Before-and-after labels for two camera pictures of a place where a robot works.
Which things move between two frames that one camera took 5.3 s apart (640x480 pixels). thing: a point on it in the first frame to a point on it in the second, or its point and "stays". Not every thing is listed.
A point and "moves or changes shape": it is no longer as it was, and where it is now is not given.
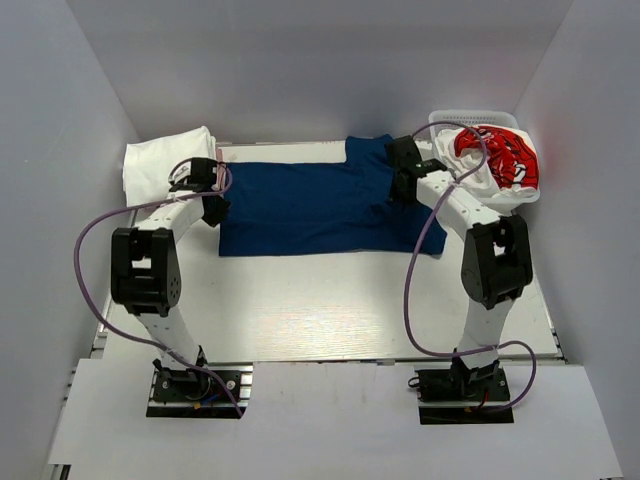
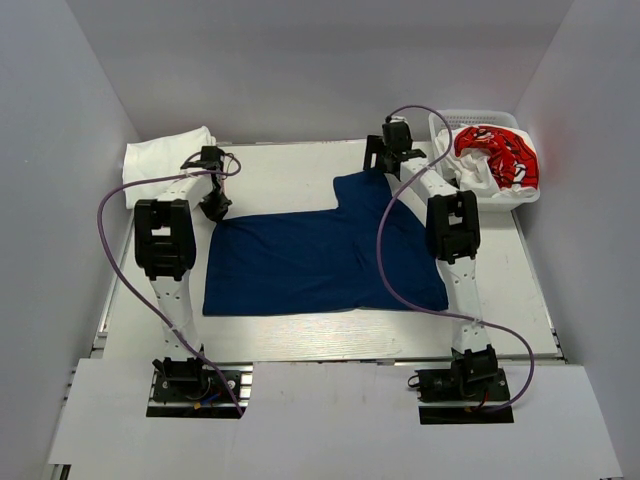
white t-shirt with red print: [500, 162] stays
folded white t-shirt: [148, 163] stays
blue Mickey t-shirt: [337, 208] moves or changes shape
